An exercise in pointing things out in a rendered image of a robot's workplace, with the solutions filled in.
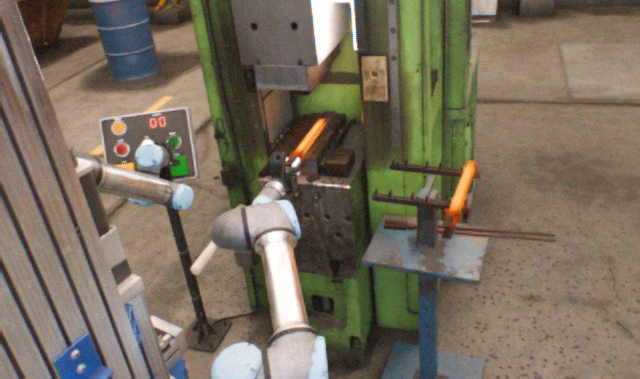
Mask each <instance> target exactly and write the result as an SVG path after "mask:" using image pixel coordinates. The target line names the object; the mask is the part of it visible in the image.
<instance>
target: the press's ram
mask: <svg viewBox="0 0 640 379"><path fill-rule="evenodd" d="M348 2H352V0H231V4H232V15H233V21H234V27H235V33H236V37H237V43H238V49H239V55H240V61H241V65H258V64H259V63H260V62H261V65H291V66H299V65H300V63H301V62H303V66H319V65H320V64H321V63H322V61H323V60H324V59H325V58H326V57H327V56H328V55H329V54H330V53H331V51H332V50H333V49H334V48H335V47H336V46H337V45H338V42H339V41H340V40H341V39H342V38H343V37H344V36H346V35H347V33H348V32H349V31H350V27H349V13H348Z"/></svg>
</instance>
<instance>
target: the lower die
mask: <svg viewBox="0 0 640 379"><path fill-rule="evenodd" d="M324 113H332V114H331V115H330V116H329V118H328V119H327V121H326V122H325V124H324V125H323V126H322V128H321V129H320V131H319V132H318V134H317V135H316V136H315V138H314V139H313V141H311V143H310V144H309V145H308V147H307V148H306V150H305V151H304V153H303V160H302V161H301V170H300V175H306V176H312V175H314V174H316V175H318V176H319V174H320V172H321V171H322V170H320V169H319V163H320V159H321V158H320V152H319V151H314V154H312V151H313V150H314V149H319V150H320V151H321V153H322V159H323V157H324V148H323V146H321V145H318V147H317V148H316V145H317V144H323V145H324V146H325V150H326V152H327V148H328V146H327V141H328V142H329V148H330V145H331V139H330V137H329V136H325V137H324V139H325V140H327V141H321V143H319V141H320V140H322V139H323V136H324V135H325V134H326V131H327V130H328V129H329V127H330V125H332V124H333V121H334V120H338V121H339V122H340V124H341V128H342V127H344V126H345V125H346V118H345V113H335V111H323V112H322V113H312V114H303V116H302V120H299V121H298V125H297V124H296V125H295V126H294V127H295V130H293V129H292V130H291V134H288V135H287V140H286V138H285V139H284V140H283V143H282V142H281V143H280V144H279V149H277V148H276V149H275V150H274V152H275V151H278V152H285V153H286V154H287V155H286V159H288V158H289V157H290V156H291V153H290V152H291V151H295V150H296V149H297V148H298V146H299V145H300V144H301V142H302V141H303V140H304V138H305V137H306V136H307V134H308V133H309V132H310V130H311V129H312V128H313V126H314V125H315V124H316V122H317V121H318V120H319V119H320V118H321V117H322V115H323V114H324ZM338 121H335V122H334V124H335V125H337V126H338V133H339V123H338Z"/></svg>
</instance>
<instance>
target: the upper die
mask: <svg viewBox="0 0 640 379"><path fill-rule="evenodd" d="M339 53H340V49H339V42H338V45H337V46H336V47H335V48H334V49H333V50H332V51H331V53H330V54H329V55H328V56H327V57H326V58H325V59H324V60H323V61H322V63H321V64H320V65H319V66H303V62H301V63H300V65H299V66H291V65H261V62H260V63H259V64H258V65H254V69H255V74H256V80H257V87H258V89H259V90H296V91H308V90H309V89H310V88H311V87H312V85H313V84H314V83H315V82H316V81H317V80H318V78H319V77H320V76H321V75H322V74H323V72H324V71H326V70H327V69H328V68H329V66H330V65H331V64H332V63H333V62H334V61H335V59H336V58H337V57H338V55H339Z"/></svg>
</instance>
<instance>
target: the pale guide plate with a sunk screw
mask: <svg viewBox="0 0 640 379"><path fill-rule="evenodd" d="M361 61H362V75H363V91H364V101H374V102H387V101H388V81H387V58H386V56H362V57H361Z"/></svg>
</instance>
